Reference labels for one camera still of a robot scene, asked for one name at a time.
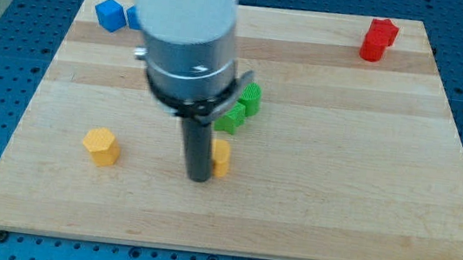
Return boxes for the wooden board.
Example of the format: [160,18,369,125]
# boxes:
[0,0,463,260]

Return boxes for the red star block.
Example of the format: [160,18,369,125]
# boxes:
[369,18,400,47]

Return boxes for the yellow hexagon block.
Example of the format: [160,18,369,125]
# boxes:
[83,127,121,167]

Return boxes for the yellow heart block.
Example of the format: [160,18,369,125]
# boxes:
[212,139,231,177]

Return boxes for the green cylinder block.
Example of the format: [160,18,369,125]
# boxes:
[238,83,262,117]

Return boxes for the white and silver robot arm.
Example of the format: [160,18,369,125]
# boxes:
[135,0,255,125]

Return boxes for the red cylinder block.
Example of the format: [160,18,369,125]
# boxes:
[359,30,389,62]

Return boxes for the blue block behind arm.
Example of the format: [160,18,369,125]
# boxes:
[126,6,141,30]

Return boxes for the green star block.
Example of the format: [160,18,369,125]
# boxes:
[214,102,246,136]

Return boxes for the blue cube block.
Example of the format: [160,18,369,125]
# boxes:
[94,0,127,32]

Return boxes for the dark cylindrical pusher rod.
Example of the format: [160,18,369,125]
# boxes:
[182,118,213,183]

